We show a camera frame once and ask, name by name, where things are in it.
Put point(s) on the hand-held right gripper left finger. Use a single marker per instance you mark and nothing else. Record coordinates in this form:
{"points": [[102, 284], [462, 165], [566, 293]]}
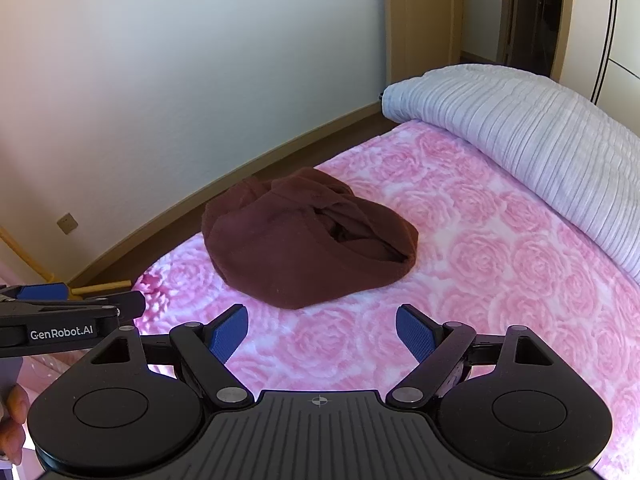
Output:
{"points": [[230, 332]]}

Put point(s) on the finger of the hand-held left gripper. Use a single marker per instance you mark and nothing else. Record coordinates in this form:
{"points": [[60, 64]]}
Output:
{"points": [[45, 292], [127, 304]]}

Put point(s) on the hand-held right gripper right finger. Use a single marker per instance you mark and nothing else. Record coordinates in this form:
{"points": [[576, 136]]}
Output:
{"points": [[412, 332]]}

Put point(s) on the brown knitted sweater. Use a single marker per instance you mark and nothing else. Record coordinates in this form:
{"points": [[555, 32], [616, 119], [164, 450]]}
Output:
{"points": [[280, 250]]}

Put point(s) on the person's left hand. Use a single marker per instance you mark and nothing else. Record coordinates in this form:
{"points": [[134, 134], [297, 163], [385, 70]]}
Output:
{"points": [[12, 420]]}

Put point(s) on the pink floral blanket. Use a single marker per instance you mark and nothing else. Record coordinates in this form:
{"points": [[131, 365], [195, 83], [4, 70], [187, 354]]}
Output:
{"points": [[450, 260]]}

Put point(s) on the wooden door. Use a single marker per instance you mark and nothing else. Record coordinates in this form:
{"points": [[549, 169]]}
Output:
{"points": [[425, 20]]}

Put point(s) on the wooden doorway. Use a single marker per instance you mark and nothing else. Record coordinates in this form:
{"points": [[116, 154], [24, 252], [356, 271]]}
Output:
{"points": [[510, 10]]}

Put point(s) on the white wardrobe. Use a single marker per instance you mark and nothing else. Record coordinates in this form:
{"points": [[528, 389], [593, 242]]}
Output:
{"points": [[620, 20]]}

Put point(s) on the beige wall socket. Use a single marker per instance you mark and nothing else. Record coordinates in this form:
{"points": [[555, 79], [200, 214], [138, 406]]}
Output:
{"points": [[66, 223]]}

